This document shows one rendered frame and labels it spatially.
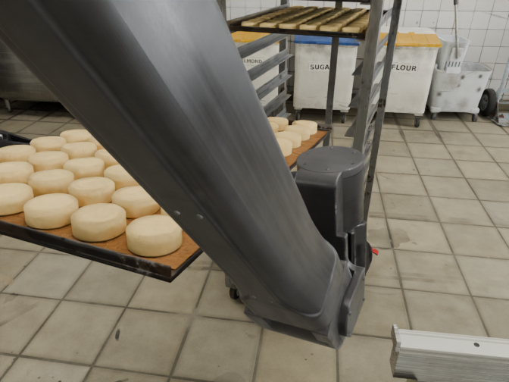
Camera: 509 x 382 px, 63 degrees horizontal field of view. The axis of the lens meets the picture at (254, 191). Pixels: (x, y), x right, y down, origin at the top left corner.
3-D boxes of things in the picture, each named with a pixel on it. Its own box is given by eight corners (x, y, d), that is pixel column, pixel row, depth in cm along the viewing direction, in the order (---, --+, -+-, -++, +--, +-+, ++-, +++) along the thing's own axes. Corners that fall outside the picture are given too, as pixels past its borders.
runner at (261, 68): (232, 93, 132) (232, 83, 130) (224, 92, 133) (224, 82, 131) (293, 54, 183) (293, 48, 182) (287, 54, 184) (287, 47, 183)
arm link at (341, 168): (248, 319, 36) (349, 348, 32) (229, 200, 30) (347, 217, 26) (298, 242, 45) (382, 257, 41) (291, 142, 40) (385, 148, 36)
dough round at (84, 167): (56, 180, 53) (54, 165, 52) (79, 168, 57) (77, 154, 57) (92, 184, 52) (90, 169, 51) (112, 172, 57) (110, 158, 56)
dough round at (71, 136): (86, 139, 72) (85, 127, 71) (98, 145, 69) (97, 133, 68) (56, 143, 69) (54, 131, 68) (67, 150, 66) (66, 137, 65)
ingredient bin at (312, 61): (290, 122, 381) (294, 34, 344) (295, 101, 436) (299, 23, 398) (350, 126, 374) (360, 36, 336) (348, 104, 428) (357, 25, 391)
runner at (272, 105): (234, 145, 140) (233, 137, 139) (226, 144, 141) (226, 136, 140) (291, 95, 192) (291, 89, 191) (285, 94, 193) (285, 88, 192)
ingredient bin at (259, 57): (221, 119, 389) (218, 32, 352) (233, 99, 444) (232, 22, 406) (279, 122, 383) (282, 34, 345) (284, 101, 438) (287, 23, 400)
